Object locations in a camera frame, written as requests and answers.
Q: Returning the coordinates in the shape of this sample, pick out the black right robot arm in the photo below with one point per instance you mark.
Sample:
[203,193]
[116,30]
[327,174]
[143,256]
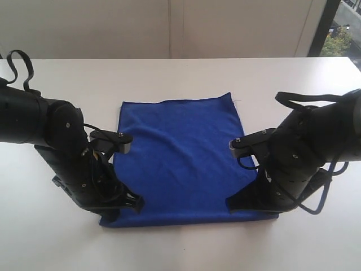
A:
[327,125]

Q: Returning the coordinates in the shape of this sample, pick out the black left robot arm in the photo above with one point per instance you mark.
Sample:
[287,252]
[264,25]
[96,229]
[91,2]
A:
[56,129]

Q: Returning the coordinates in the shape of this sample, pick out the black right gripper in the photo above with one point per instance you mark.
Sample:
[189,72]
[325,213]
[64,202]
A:
[283,182]

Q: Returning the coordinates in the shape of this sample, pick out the black window frame post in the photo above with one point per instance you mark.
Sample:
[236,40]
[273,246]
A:
[323,27]

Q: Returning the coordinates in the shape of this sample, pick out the blue terry towel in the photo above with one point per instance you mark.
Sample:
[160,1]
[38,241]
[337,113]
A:
[180,163]

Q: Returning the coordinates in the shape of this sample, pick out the green tree outside window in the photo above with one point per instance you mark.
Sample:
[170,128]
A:
[337,43]

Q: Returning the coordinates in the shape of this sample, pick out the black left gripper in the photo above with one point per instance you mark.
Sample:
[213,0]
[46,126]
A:
[89,179]

